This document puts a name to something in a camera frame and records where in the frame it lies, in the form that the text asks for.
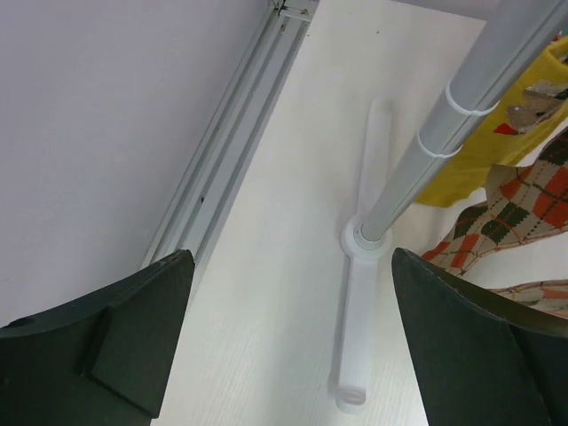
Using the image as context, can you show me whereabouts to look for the aluminium frame rail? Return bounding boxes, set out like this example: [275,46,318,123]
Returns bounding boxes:
[142,1,319,271]

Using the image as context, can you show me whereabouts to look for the white rack foot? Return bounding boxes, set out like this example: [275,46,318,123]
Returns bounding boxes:
[335,99,392,414]

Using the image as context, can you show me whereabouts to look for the yellow patterned sock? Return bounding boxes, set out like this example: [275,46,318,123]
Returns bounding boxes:
[415,36,567,208]

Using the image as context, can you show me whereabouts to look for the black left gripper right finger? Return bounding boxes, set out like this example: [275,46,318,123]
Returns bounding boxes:
[391,248,567,425]

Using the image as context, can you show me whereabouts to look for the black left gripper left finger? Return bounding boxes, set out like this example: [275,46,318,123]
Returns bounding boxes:
[1,249,194,425]

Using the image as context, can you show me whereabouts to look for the grey metal rack pole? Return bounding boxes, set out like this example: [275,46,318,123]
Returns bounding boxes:
[354,1,567,248]

